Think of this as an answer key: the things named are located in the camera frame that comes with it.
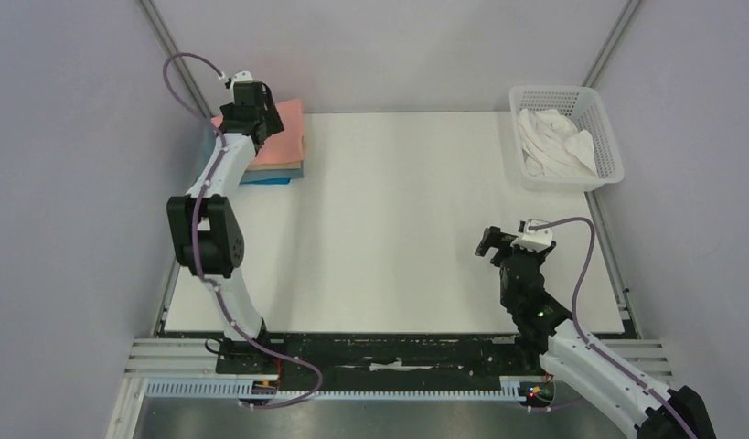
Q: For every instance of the white plastic laundry basket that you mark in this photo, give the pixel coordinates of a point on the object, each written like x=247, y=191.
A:
x=584, y=107

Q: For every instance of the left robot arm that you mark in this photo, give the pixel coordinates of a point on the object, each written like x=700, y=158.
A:
x=205, y=232

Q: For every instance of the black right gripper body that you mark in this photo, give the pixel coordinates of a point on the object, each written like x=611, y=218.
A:
x=501, y=247

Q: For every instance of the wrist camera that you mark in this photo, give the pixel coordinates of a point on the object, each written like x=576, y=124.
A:
x=534, y=235
x=243, y=76

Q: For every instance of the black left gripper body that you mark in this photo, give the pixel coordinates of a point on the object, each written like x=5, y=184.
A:
x=270, y=115

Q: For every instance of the white slotted cable duct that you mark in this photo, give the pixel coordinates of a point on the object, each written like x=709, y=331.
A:
x=244, y=389

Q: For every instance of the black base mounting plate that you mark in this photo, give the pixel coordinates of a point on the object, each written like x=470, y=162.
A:
x=381, y=362

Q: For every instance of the white t shirt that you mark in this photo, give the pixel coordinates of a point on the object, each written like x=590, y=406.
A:
x=553, y=146

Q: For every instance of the pink t shirt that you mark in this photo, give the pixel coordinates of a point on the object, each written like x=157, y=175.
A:
x=288, y=145

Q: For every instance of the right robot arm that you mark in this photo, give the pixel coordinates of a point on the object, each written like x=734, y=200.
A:
x=639, y=405

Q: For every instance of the aluminium frame rail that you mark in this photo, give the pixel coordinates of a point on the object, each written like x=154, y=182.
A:
x=187, y=358

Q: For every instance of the beige folded t shirt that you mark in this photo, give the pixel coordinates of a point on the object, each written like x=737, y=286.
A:
x=269, y=167

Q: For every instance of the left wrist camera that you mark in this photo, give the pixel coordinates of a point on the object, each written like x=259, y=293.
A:
x=243, y=76

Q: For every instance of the blue folded t shirt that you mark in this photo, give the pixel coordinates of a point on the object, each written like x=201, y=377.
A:
x=264, y=176

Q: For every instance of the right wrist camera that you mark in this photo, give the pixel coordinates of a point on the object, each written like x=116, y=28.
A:
x=534, y=235

